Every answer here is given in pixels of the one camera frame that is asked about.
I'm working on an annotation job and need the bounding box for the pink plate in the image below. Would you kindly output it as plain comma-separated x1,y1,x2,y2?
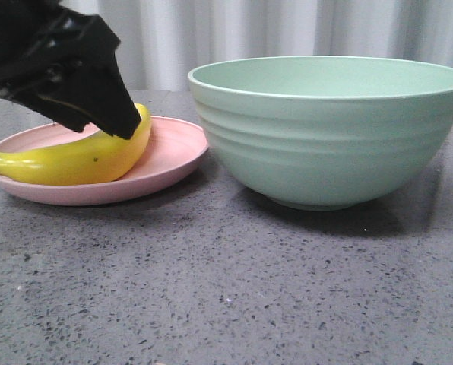
0,116,208,206

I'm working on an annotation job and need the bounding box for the yellow banana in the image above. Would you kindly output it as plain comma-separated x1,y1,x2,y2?
0,103,152,186

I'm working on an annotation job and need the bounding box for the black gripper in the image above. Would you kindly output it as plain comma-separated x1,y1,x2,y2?
0,1,141,140

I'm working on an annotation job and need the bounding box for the green ribbed bowl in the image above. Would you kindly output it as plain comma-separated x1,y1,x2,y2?
188,56,453,211

